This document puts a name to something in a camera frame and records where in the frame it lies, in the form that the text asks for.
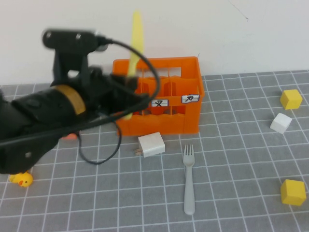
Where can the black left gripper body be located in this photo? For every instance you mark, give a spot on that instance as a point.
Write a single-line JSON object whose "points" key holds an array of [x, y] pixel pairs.
{"points": [[106, 96]]}

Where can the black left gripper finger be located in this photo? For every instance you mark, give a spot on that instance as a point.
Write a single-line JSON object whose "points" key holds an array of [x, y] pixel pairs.
{"points": [[126, 83], [141, 101]]}

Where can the yellow plastic knife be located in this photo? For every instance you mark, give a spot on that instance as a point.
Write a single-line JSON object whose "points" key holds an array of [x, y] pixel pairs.
{"points": [[137, 36]]}

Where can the grey plastic fork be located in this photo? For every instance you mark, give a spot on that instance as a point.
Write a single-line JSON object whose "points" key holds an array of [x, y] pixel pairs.
{"points": [[189, 193]]}

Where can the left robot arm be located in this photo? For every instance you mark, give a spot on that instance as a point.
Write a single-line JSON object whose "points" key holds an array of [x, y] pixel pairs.
{"points": [[24, 116]]}

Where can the orange plastic cutlery holder crate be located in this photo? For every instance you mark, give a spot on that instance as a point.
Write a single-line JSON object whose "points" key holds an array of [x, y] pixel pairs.
{"points": [[169, 125]]}

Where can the white label with fork character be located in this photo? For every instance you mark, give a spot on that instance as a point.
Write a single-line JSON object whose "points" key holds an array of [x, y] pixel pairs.
{"points": [[161, 103]]}

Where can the white power adapter plug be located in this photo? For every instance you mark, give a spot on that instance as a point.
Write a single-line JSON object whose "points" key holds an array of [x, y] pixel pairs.
{"points": [[152, 145]]}

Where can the white label with knife character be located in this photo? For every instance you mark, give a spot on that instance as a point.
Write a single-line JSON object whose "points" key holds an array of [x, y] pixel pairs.
{"points": [[190, 98]]}

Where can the salmon orange house-shaped block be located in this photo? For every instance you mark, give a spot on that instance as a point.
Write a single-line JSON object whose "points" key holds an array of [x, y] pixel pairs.
{"points": [[70, 137]]}

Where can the grey checked tablecloth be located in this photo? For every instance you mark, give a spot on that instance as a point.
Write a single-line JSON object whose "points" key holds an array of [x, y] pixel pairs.
{"points": [[229, 169]]}

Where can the yellow rubber duck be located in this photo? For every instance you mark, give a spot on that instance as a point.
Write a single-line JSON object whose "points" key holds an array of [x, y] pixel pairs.
{"points": [[24, 180]]}

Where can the white cube block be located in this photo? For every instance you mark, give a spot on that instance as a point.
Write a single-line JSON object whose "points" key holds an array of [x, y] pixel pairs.
{"points": [[280, 123]]}

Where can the yellow cube block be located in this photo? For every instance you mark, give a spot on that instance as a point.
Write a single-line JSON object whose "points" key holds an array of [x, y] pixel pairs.
{"points": [[290, 99], [292, 192]]}

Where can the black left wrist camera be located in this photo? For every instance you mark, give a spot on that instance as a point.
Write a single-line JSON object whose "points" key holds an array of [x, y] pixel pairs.
{"points": [[70, 39]]}

